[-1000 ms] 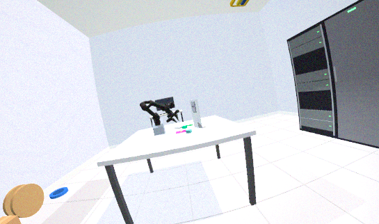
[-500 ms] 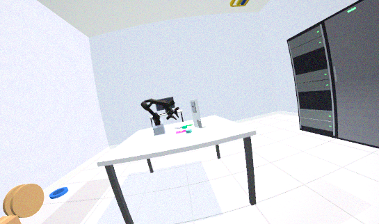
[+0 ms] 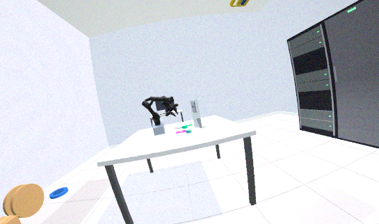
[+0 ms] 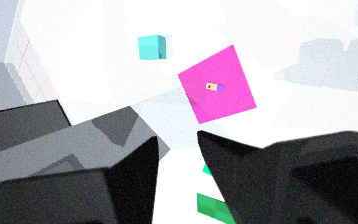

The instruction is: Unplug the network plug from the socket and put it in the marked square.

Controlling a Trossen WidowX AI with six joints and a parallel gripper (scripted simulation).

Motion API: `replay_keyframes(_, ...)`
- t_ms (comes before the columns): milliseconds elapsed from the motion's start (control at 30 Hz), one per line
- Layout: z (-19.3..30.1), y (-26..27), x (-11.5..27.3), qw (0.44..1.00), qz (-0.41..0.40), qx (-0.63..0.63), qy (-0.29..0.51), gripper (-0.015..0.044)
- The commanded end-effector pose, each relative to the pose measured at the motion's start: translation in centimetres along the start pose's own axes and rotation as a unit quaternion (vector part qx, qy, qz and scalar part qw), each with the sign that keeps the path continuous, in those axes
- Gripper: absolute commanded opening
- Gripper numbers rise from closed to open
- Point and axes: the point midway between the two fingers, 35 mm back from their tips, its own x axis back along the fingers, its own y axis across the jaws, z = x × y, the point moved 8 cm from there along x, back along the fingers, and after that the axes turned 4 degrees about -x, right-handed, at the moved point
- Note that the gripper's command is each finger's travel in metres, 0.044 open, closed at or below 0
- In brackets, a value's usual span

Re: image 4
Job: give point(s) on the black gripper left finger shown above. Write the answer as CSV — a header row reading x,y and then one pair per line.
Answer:
x,y
122,194

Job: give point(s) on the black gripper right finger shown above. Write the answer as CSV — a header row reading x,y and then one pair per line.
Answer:
x,y
253,181

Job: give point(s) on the magenta square marker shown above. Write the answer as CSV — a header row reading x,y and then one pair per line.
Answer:
x,y
224,67

